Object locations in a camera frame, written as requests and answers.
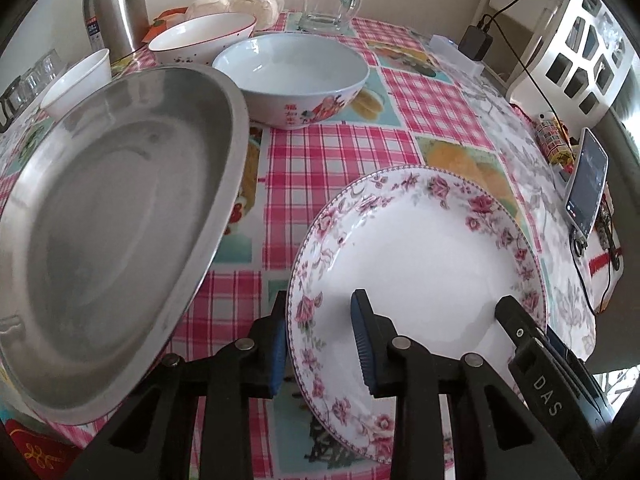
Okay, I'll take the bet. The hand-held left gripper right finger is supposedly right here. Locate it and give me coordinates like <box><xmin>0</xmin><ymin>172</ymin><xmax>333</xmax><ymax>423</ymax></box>
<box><xmin>350</xmin><ymin>288</ymin><xmax>576</xmax><ymax>480</ymax></box>

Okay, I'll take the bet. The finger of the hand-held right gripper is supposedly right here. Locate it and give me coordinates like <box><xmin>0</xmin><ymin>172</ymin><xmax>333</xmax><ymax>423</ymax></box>
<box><xmin>546</xmin><ymin>328</ymin><xmax>609</xmax><ymax>407</ymax></box>
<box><xmin>494</xmin><ymin>295</ymin><xmax>551</xmax><ymax>362</ymax></box>

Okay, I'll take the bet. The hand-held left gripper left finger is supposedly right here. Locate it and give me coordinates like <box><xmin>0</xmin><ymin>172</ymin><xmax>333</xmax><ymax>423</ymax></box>
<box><xmin>65</xmin><ymin>290</ymin><xmax>289</xmax><ymax>480</ymax></box>

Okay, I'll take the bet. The pink floral rimmed plate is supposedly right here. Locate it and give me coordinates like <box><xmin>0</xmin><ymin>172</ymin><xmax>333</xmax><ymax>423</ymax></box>
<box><xmin>286</xmin><ymin>165</ymin><xmax>548</xmax><ymax>463</ymax></box>

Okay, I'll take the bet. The oval stainless steel plate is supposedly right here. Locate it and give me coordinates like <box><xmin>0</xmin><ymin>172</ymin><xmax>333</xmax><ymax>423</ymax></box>
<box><xmin>0</xmin><ymin>65</ymin><xmax>251</xmax><ymax>423</ymax></box>

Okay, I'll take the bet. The large white bowl figure print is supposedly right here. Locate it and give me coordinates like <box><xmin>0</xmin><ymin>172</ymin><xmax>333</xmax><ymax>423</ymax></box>
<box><xmin>212</xmin><ymin>35</ymin><xmax>371</xmax><ymax>131</ymax></box>

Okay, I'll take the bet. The white bowl red rim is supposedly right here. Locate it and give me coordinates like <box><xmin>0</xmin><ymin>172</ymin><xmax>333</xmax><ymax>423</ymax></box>
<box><xmin>148</xmin><ymin>12</ymin><xmax>257</xmax><ymax>67</ymax></box>

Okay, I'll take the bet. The small plain white bowl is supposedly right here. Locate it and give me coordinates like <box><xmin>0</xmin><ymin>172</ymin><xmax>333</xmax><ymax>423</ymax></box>
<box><xmin>40</xmin><ymin>49</ymin><xmax>112</xmax><ymax>122</ymax></box>

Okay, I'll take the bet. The white grey floral tablecloth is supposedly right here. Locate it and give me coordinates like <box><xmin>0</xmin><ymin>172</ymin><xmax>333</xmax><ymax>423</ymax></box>
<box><xmin>440</xmin><ymin>35</ymin><xmax>601</xmax><ymax>366</ymax></box>

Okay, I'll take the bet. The smartphone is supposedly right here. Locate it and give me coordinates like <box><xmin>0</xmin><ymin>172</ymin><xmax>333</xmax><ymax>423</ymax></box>
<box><xmin>565</xmin><ymin>127</ymin><xmax>610</xmax><ymax>237</ymax></box>

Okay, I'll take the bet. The yellow red bottle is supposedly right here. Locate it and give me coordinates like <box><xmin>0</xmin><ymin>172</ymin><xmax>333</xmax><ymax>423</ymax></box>
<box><xmin>535</xmin><ymin>112</ymin><xmax>574</xmax><ymax>167</ymax></box>

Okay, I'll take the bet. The red cloth gold print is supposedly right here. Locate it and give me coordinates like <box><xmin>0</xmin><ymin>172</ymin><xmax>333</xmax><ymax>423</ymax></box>
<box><xmin>0</xmin><ymin>410</ymin><xmax>83</xmax><ymax>480</ymax></box>

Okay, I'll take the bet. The white lattice chair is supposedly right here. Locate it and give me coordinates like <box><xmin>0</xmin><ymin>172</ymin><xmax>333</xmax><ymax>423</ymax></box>
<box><xmin>505</xmin><ymin>0</ymin><xmax>632</xmax><ymax>122</ymax></box>

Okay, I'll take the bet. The clear plastic box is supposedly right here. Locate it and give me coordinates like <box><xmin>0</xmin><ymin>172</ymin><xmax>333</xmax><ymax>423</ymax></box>
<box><xmin>431</xmin><ymin>34</ymin><xmax>484</xmax><ymax>74</ymax></box>

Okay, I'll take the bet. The black power adapter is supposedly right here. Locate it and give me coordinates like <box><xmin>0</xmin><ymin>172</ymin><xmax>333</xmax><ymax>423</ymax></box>
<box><xmin>459</xmin><ymin>15</ymin><xmax>494</xmax><ymax>61</ymax></box>

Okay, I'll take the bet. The clear glass mug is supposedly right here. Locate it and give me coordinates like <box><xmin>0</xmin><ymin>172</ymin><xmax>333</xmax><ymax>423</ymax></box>
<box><xmin>299</xmin><ymin>0</ymin><xmax>362</xmax><ymax>36</ymax></box>

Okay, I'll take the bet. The orange snack packet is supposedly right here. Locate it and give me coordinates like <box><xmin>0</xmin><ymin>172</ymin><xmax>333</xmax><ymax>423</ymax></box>
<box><xmin>145</xmin><ymin>7</ymin><xmax>192</xmax><ymax>45</ymax></box>

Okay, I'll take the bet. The bag of white steamed buns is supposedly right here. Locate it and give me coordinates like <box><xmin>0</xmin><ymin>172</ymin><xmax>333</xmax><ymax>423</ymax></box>
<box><xmin>187</xmin><ymin>0</ymin><xmax>283</xmax><ymax>28</ymax></box>

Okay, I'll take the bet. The clear drinking glass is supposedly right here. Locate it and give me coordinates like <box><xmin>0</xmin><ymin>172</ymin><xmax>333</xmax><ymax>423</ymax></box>
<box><xmin>31</xmin><ymin>50</ymin><xmax>69</xmax><ymax>92</ymax></box>
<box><xmin>19</xmin><ymin>66</ymin><xmax>48</xmax><ymax>108</ymax></box>

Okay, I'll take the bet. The stainless steel thermos jug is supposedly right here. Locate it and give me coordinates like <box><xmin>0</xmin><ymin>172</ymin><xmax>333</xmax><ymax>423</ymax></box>
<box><xmin>82</xmin><ymin>0</ymin><xmax>153</xmax><ymax>63</ymax></box>

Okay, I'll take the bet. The glass teapot black handle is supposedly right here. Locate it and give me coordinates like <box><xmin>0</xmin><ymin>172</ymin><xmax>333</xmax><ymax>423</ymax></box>
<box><xmin>0</xmin><ymin>76</ymin><xmax>26</xmax><ymax>132</ymax></box>

